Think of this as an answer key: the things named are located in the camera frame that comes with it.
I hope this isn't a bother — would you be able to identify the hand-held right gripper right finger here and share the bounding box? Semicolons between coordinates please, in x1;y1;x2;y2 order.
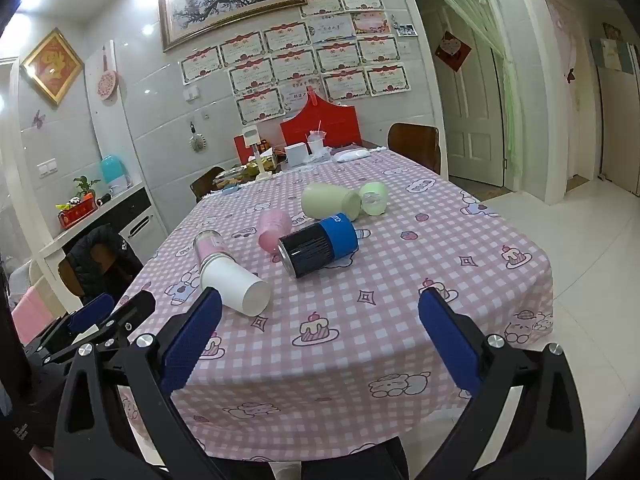
418;287;587;480

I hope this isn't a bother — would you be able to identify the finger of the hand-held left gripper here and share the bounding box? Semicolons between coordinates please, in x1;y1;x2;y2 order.
22;292;117;357
47;290;157;364

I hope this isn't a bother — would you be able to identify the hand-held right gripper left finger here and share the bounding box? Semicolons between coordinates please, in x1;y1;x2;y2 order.
52;286;224;480

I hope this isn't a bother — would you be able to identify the white paper cup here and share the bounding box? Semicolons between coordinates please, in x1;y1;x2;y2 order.
200;257;273;317

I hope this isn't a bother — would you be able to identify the clear cup with pink label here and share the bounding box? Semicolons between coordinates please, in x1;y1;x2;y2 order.
193;230;237;277

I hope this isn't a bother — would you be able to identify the black and blue cup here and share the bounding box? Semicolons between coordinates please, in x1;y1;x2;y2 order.
278;213;360;279

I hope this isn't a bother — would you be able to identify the small light green cup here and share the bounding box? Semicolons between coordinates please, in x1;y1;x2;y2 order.
359;181;390;216

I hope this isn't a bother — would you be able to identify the large light green cup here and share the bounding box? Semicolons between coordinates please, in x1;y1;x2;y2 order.
300;182;362;221

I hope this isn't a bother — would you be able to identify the clear cup with straws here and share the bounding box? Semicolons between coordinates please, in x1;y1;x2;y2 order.
306;122;329;159

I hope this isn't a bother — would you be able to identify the wooden chair with jacket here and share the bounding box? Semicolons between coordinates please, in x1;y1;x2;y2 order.
57;244;128;303

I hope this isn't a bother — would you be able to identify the black jacket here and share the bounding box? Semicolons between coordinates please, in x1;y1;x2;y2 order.
65;224;146;307

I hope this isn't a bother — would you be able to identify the pink chair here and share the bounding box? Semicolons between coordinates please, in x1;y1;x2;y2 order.
10;284;55;347

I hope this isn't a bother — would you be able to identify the white counter cabinet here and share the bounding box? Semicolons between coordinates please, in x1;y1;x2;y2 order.
49;182;169;262

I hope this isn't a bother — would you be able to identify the red tray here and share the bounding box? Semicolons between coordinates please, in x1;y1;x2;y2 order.
57;195;99;231

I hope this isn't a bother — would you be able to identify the pink checked tablecloth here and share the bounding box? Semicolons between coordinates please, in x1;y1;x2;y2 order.
112;147;555;463

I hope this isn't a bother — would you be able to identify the small potted plant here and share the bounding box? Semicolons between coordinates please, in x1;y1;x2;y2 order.
72;175;100;202

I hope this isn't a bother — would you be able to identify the blue humidifier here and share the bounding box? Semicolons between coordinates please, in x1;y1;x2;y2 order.
99;155;132;196

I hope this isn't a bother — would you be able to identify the brown wooden chair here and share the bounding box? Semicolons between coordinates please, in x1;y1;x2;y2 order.
387;122;442;176
189;165;227;204

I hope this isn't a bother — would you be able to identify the plate of snacks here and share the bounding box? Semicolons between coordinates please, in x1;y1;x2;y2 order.
212;157;279;192

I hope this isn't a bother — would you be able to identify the white desk lamp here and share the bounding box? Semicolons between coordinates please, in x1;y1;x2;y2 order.
241;127;274;181

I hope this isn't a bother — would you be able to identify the white pouch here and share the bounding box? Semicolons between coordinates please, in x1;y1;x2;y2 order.
332;147;370;164

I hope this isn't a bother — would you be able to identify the white panel door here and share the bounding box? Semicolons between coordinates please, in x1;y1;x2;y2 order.
417;0;506;189

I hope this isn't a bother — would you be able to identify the red door decoration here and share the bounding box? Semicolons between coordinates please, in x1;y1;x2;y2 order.
433;29;473;74

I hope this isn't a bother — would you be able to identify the green lace curtain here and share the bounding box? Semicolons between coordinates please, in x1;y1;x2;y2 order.
394;0;524;172

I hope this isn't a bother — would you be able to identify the framed blossom painting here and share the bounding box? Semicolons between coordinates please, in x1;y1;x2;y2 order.
158;0;308;54

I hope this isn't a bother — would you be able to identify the pink round wall decoration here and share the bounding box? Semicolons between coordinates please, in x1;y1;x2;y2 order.
95;45;124;104

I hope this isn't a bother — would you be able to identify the red gold diamond frame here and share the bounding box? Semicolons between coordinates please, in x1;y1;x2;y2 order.
20;27;85;107

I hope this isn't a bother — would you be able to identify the group of wall certificates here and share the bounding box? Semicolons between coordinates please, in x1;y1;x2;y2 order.
180;0;414;126

